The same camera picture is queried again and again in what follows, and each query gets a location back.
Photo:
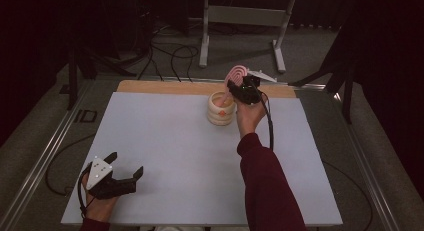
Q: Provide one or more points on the cream ribbed holder cup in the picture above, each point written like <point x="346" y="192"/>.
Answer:
<point x="220" y="117"/>

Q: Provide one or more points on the pink hairbrush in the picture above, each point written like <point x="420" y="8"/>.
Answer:
<point x="236" y="74"/>

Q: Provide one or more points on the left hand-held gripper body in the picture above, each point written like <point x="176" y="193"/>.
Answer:
<point x="99" y="172"/>

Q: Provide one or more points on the person's left hand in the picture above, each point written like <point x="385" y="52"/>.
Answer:
<point x="98" y="209"/>

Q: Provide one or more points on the dark equipment rack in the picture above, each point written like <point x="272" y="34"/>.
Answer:
<point x="144" y="17"/>

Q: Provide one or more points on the pale lavender table mat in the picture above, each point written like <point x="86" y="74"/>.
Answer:
<point x="186" y="157"/>

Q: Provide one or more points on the black tripod stand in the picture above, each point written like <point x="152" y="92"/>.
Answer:
<point x="347" y="91"/>
<point x="72" y="77"/>

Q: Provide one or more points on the person's right hand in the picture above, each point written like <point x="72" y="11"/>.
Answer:
<point x="249" y="117"/>

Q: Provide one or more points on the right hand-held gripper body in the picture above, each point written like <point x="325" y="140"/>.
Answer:
<point x="248" y="92"/>

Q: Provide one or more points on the white metal desk frame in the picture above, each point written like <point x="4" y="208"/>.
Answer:
<point x="245" y="16"/>

